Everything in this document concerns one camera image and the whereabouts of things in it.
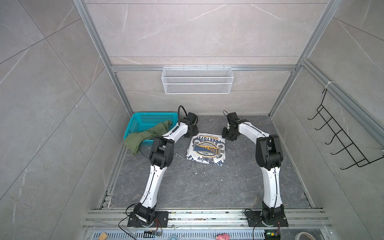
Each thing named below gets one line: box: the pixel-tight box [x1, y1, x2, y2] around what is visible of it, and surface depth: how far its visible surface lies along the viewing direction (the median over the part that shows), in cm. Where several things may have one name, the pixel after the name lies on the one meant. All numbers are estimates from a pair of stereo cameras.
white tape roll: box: [295, 231, 317, 240], surface depth 70 cm
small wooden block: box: [98, 232, 108, 240], surface depth 70 cm
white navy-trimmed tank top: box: [186, 133, 226, 166], surface depth 97 cm
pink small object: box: [217, 233, 231, 240], surface depth 67 cm
